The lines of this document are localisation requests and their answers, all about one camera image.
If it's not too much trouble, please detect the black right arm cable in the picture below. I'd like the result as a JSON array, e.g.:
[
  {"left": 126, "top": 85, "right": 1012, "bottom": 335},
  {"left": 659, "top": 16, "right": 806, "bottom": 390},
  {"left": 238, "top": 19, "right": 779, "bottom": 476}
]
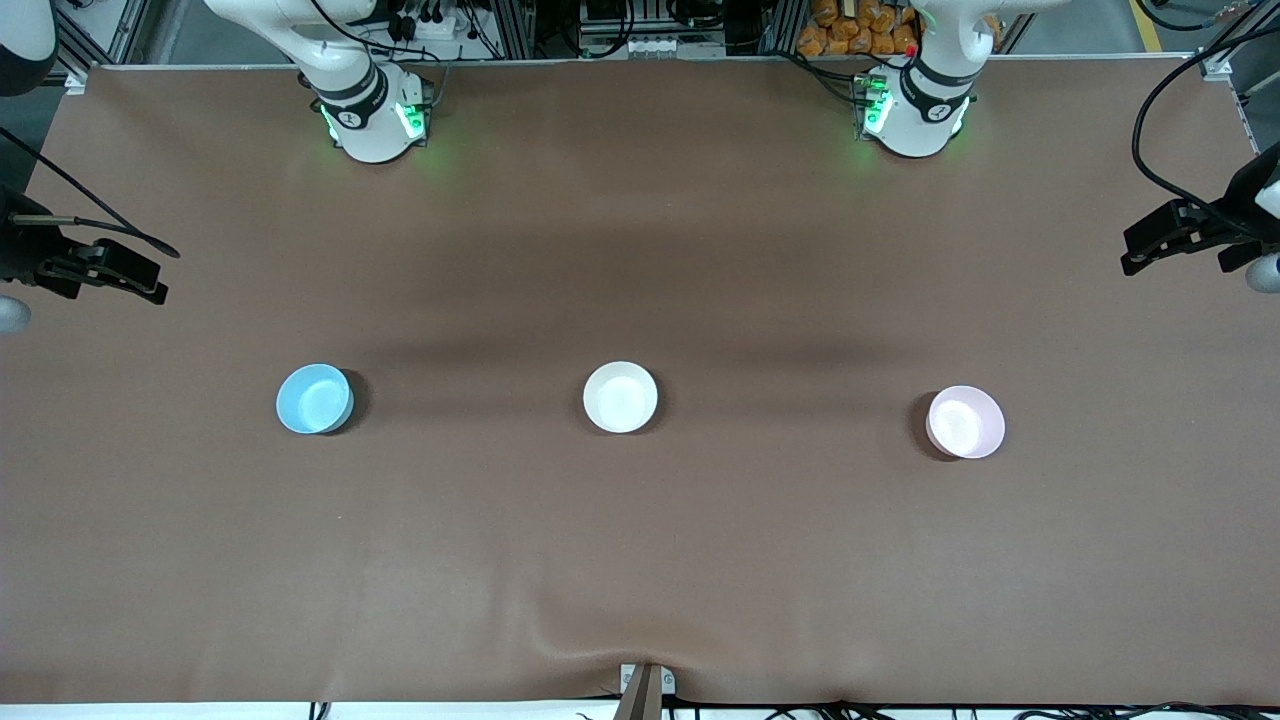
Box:
[{"left": 0, "top": 125, "right": 183, "bottom": 259}]

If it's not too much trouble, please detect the pink plastic bowl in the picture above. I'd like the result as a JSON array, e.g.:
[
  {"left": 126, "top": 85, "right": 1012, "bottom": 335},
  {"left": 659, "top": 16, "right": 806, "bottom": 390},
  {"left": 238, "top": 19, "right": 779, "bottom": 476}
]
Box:
[{"left": 926, "top": 385, "right": 1007, "bottom": 461}]

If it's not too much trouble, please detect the orange snack pile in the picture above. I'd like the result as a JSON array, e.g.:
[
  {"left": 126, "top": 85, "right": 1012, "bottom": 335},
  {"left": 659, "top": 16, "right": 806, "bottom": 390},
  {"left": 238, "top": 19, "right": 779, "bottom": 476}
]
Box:
[{"left": 797, "top": 0, "right": 919, "bottom": 58}]

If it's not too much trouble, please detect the light blue plastic bowl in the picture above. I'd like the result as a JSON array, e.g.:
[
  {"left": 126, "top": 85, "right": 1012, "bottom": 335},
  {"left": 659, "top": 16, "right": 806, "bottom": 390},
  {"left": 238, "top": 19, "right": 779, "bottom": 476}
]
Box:
[{"left": 276, "top": 363, "right": 354, "bottom": 436}]

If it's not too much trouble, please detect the aluminium frame post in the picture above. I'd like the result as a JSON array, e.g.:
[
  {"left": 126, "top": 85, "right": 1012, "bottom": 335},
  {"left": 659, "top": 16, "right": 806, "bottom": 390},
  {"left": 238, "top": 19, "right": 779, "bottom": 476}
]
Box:
[
  {"left": 765, "top": 0, "right": 811, "bottom": 56},
  {"left": 497, "top": 0, "right": 541, "bottom": 61}
]

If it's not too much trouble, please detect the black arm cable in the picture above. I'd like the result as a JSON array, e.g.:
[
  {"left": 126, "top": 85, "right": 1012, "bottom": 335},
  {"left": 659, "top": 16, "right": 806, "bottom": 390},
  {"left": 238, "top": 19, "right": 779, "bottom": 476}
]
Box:
[
  {"left": 1132, "top": 20, "right": 1280, "bottom": 241},
  {"left": 0, "top": 125, "right": 183, "bottom": 259}
]

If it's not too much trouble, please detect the white power strip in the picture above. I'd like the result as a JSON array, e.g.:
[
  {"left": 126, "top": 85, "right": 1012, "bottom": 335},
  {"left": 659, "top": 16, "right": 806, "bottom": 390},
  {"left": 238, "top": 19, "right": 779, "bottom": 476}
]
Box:
[{"left": 385, "top": 0, "right": 473, "bottom": 43}]

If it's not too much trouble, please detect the white terminal strip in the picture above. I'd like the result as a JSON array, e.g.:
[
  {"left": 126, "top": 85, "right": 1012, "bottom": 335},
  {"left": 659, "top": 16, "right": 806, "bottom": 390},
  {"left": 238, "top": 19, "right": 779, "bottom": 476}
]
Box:
[{"left": 620, "top": 36, "right": 728, "bottom": 58}]

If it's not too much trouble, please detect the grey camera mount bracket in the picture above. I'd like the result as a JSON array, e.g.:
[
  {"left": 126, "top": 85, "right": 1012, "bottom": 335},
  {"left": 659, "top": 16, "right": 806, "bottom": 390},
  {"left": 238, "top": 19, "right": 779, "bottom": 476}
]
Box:
[{"left": 618, "top": 662, "right": 677, "bottom": 720}]

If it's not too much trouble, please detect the white plastic bowl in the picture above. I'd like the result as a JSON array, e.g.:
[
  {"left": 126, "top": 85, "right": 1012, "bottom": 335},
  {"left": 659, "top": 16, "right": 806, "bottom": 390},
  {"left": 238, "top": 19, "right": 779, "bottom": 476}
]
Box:
[{"left": 583, "top": 361, "right": 660, "bottom": 435}]

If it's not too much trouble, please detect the brown table cover mat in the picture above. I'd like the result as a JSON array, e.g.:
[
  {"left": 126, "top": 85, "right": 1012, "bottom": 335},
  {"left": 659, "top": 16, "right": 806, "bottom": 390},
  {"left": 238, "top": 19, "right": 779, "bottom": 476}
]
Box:
[{"left": 0, "top": 55, "right": 1280, "bottom": 707}]

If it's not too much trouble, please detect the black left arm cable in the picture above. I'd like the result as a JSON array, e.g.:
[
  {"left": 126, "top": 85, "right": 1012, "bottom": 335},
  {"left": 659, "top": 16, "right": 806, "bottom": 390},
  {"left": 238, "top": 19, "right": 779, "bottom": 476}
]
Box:
[{"left": 1132, "top": 20, "right": 1280, "bottom": 241}]

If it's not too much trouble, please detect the aluminium frame rail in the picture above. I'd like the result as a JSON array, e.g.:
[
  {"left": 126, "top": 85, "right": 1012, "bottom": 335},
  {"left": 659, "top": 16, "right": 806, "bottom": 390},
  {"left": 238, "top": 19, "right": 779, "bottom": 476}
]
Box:
[
  {"left": 52, "top": 0, "right": 151, "bottom": 93},
  {"left": 1198, "top": 0, "right": 1280, "bottom": 99}
]

